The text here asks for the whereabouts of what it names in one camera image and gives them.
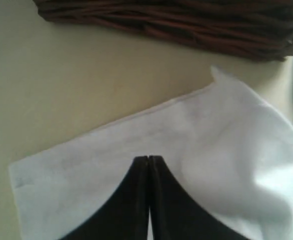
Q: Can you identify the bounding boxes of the dark brown wicker basket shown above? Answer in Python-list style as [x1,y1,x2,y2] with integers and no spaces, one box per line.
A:
[35,0,293,61]

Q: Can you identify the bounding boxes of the white t-shirt red lettering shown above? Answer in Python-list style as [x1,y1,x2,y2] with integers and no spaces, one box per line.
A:
[9,66,293,240]

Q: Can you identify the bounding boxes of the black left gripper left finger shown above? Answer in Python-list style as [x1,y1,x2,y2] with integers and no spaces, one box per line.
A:
[62,156,149,240]

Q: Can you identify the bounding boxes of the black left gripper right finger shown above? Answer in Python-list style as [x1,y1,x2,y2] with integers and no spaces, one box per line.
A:
[148,156,244,240]

